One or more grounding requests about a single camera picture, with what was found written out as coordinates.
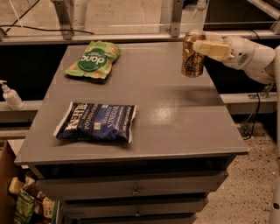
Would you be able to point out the green snack package in box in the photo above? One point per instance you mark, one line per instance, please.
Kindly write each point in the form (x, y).
(24, 208)

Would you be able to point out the brown cardboard box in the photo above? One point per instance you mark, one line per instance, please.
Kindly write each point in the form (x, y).
(8, 170)

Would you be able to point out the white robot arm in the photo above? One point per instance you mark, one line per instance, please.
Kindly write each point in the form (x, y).
(276, 82)

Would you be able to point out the orange soda can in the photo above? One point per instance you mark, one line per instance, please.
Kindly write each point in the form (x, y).
(192, 62)

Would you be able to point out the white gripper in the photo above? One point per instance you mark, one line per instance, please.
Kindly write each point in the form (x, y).
(240, 52)

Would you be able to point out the left metal bracket post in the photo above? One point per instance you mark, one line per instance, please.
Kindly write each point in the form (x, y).
(64, 19)

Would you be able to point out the grey drawer cabinet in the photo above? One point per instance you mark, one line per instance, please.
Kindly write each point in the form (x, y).
(183, 140)

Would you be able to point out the white pump bottle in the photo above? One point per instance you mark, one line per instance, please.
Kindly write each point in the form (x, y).
(11, 96)

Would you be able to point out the green snack bag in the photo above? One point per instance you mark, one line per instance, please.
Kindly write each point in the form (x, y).
(96, 62)

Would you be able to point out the dark blue chips bag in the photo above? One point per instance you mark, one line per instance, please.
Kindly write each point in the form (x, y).
(97, 122)

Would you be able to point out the metal horizontal rail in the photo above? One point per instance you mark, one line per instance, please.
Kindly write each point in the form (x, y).
(123, 38)

